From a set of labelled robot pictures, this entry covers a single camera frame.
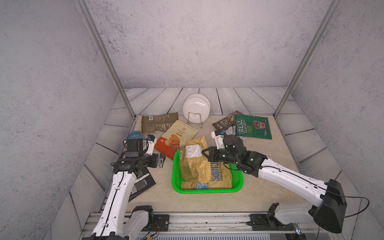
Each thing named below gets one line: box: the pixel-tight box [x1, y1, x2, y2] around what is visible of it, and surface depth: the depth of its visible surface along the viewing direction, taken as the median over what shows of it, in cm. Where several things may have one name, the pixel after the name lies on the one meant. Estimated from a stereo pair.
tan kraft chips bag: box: [179, 136, 212, 184], surface depth 74 cm
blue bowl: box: [126, 131, 143, 139], surface depth 107 cm
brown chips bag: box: [212, 110, 244, 130], surface depth 117 cm
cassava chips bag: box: [154, 120, 199, 160], surface depth 108 cm
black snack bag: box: [128, 166, 157, 202], surface depth 88 cm
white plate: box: [182, 93, 211, 124], surface depth 110 cm
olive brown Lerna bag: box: [141, 112, 179, 134], surface depth 117 cm
